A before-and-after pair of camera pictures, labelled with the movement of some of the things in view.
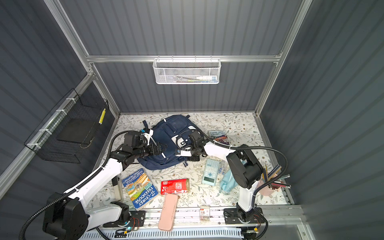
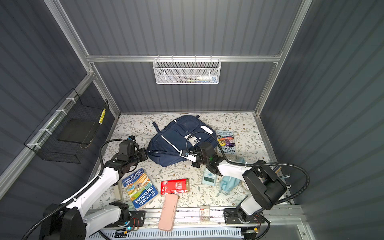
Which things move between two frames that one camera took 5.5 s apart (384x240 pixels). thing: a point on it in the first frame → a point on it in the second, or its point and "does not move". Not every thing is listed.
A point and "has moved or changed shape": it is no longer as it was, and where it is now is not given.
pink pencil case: x=167 y=215 does not move
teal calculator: x=210 y=172 does not move
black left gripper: x=152 y=146 → x=142 y=151
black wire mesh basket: x=71 y=124 does not move
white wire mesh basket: x=186 y=71 does not move
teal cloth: x=228 y=182 does not move
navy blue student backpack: x=165 y=132 has moved or changed shape
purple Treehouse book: x=219 y=136 has moved or changed shape
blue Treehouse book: x=140 y=188 does not move
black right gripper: x=194 y=158 → x=195 y=164
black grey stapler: x=116 y=182 does not move
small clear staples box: x=204 y=214 does not move
